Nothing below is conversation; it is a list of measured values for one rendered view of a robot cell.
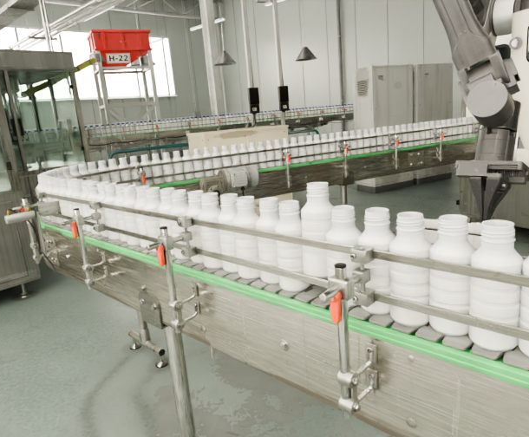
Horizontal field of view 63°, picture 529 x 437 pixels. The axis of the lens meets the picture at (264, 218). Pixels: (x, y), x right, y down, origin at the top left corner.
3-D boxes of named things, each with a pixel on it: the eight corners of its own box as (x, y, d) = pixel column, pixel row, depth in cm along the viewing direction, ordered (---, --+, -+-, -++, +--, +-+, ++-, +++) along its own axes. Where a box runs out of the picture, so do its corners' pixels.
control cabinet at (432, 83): (429, 175, 787) (429, 64, 743) (453, 178, 744) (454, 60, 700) (395, 182, 752) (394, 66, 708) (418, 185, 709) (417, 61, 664)
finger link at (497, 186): (493, 223, 68) (502, 164, 68) (447, 218, 73) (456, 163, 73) (506, 227, 73) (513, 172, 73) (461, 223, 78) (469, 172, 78)
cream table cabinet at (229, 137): (271, 211, 608) (264, 126, 581) (295, 218, 554) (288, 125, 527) (197, 226, 560) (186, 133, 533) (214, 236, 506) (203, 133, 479)
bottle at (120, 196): (117, 244, 124) (107, 186, 120) (123, 238, 130) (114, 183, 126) (138, 242, 124) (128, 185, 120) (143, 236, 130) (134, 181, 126)
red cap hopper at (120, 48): (120, 210, 718) (90, 29, 654) (113, 204, 781) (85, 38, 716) (174, 200, 758) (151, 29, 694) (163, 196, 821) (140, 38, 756)
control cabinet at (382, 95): (392, 182, 749) (389, 66, 704) (414, 185, 705) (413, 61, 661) (354, 190, 713) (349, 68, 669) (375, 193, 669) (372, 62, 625)
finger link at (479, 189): (509, 225, 67) (518, 164, 67) (461, 219, 72) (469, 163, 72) (520, 229, 72) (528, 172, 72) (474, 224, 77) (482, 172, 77)
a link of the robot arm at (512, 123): (525, 102, 73) (487, 104, 77) (518, 88, 68) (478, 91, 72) (519, 142, 73) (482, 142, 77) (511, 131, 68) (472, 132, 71)
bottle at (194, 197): (202, 265, 99) (193, 194, 95) (186, 262, 103) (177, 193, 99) (221, 257, 103) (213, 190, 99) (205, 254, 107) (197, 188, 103)
